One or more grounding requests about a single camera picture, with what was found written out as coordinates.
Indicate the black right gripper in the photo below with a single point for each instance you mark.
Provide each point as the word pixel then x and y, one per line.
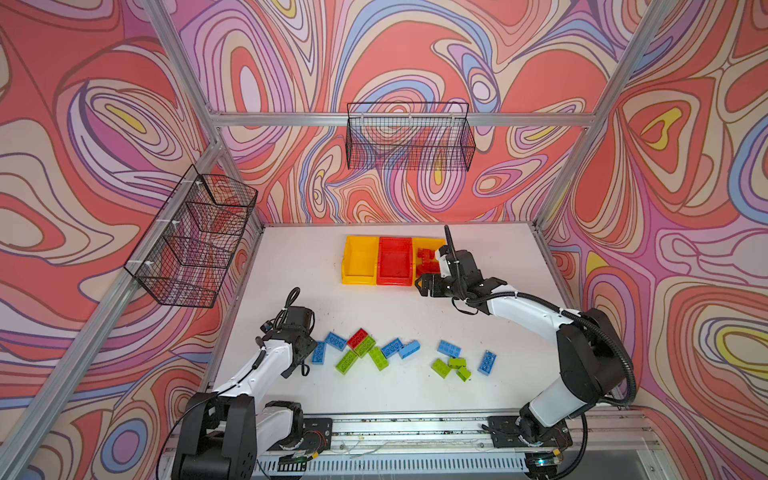
pixel 434 280

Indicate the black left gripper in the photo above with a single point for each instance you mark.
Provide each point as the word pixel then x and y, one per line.
pixel 308 342

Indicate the blue lego brick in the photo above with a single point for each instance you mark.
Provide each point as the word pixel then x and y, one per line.
pixel 448 349
pixel 392 348
pixel 409 349
pixel 487 363
pixel 335 341
pixel 318 355

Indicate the red lego brick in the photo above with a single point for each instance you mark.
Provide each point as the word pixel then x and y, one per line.
pixel 357 338

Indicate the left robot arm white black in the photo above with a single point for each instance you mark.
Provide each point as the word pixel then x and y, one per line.
pixel 222 434

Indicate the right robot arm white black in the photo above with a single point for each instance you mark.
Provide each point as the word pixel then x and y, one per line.
pixel 594 366

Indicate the pile of red legos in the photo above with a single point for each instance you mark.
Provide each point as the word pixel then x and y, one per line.
pixel 427 263

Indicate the yellow plastic bin right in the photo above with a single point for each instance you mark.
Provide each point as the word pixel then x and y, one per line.
pixel 428 243

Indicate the yellow plastic bin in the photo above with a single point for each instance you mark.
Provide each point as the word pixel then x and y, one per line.
pixel 360 260
pixel 428 243

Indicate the green lego brick far left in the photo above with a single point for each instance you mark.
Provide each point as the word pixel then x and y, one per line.
pixel 346 362

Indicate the red plastic bin middle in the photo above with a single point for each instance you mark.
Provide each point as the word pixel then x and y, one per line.
pixel 395 261

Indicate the green lego brick upper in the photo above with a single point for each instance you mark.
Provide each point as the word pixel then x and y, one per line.
pixel 365 346

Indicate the green lego brick right small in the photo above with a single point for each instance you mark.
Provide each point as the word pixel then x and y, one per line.
pixel 456 363

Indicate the green lego brick middle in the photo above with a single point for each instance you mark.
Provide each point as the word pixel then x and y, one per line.
pixel 379 359

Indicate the green lego brick right large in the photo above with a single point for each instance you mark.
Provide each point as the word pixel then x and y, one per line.
pixel 441 368

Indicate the yellow plastic bin left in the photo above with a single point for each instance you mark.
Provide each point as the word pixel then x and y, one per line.
pixel 360 260

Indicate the green lego brick right lower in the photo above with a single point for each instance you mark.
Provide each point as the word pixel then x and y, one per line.
pixel 463 373

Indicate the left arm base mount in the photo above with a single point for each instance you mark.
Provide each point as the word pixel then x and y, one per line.
pixel 315 437

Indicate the black wire basket left wall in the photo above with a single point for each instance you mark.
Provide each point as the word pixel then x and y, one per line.
pixel 200 227

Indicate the black wire basket wall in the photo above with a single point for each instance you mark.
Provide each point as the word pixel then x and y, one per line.
pixel 409 136
pixel 200 227

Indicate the black wire basket back wall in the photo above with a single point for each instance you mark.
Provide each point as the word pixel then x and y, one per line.
pixel 409 136

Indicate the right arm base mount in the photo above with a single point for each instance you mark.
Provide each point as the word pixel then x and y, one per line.
pixel 521 432

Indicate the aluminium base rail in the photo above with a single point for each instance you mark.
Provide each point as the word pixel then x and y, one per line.
pixel 608 445

